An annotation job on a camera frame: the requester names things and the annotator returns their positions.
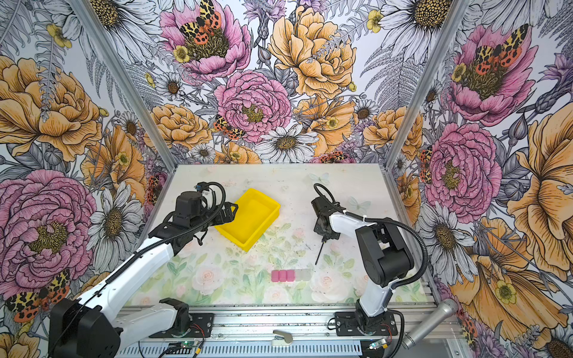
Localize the black yellow screwdriver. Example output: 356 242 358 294
315 237 328 266

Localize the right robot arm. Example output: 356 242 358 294
311 195 428 337

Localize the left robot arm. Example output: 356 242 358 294
48 182 238 357

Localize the yellow plastic bin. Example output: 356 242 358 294
215 189 281 252

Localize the pink block row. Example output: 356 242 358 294
271 268 313 283

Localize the silver microphone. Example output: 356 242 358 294
401 298 458 350

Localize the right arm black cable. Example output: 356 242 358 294
312 183 429 289

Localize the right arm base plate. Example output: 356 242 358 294
334 311 398 337

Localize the aluminium front rail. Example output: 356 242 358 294
111 306 466 345

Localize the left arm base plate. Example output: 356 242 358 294
150 313 215 339

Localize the grey rail lever handle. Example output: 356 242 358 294
272 330 293 347

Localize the white ventilated cable duct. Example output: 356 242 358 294
116 340 363 357

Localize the left aluminium corner post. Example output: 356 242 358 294
70 1 178 173

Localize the aluminium corner post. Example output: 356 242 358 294
384 0 470 171
70 1 178 173

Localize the right aluminium corner post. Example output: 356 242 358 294
384 0 470 171

